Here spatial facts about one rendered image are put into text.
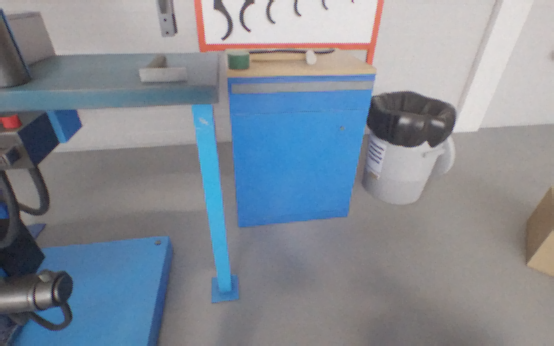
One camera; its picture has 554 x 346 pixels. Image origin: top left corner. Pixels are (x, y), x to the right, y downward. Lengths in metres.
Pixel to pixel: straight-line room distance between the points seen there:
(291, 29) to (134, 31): 1.20
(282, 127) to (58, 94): 0.97
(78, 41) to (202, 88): 2.09
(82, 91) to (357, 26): 2.27
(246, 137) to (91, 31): 1.62
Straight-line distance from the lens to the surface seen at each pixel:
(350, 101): 1.52
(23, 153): 0.77
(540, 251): 2.07
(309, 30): 2.58
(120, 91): 0.75
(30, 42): 1.13
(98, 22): 2.67
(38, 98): 0.83
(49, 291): 1.09
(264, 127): 1.45
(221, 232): 1.21
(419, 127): 1.82
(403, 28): 2.94
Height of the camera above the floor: 1.25
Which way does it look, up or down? 33 degrees down
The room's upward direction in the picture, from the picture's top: 1 degrees clockwise
